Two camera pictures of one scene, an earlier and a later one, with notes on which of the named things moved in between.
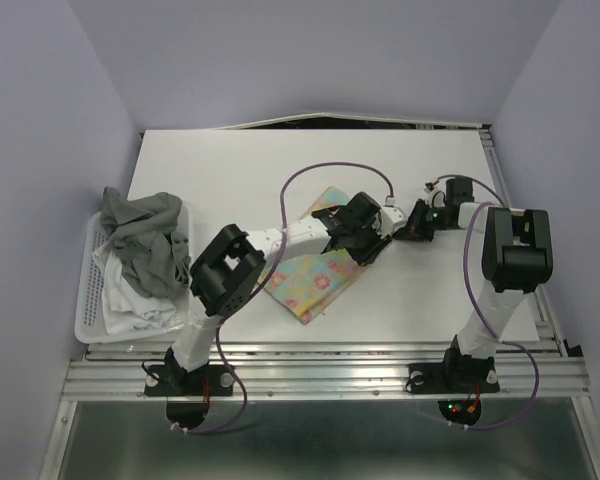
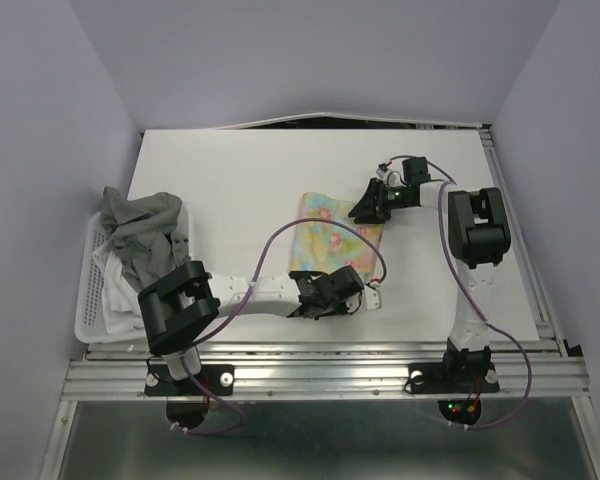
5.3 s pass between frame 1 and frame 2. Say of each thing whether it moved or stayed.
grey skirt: stayed
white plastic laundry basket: stayed
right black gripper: moved
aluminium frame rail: stayed
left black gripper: moved
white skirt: stayed
